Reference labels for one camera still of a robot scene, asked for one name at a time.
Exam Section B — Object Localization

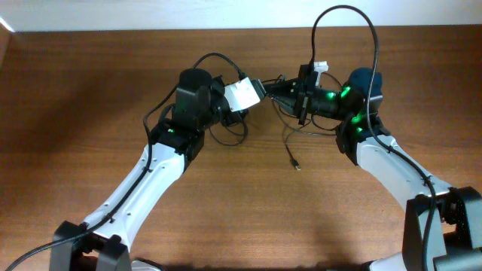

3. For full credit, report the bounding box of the long black USB cable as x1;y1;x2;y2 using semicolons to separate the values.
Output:
261;75;338;172

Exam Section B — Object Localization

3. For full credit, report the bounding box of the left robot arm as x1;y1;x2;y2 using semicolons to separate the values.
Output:
49;69;265;270

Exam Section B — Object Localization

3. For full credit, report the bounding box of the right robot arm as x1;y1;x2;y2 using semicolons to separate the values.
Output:
264;65;481;270

